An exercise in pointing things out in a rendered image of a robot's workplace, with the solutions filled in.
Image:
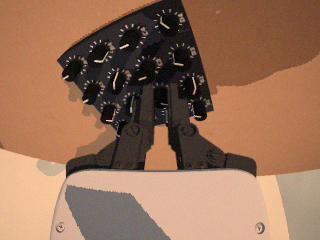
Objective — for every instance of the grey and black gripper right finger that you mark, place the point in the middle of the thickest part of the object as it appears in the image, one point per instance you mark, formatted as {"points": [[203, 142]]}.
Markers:
{"points": [[196, 151]]}

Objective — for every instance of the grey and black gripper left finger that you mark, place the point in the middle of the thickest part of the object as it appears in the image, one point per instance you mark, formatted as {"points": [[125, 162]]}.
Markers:
{"points": [[128, 151]]}

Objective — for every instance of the black knob box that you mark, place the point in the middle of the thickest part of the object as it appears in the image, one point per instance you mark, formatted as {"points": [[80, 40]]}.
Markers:
{"points": [[166, 58]]}

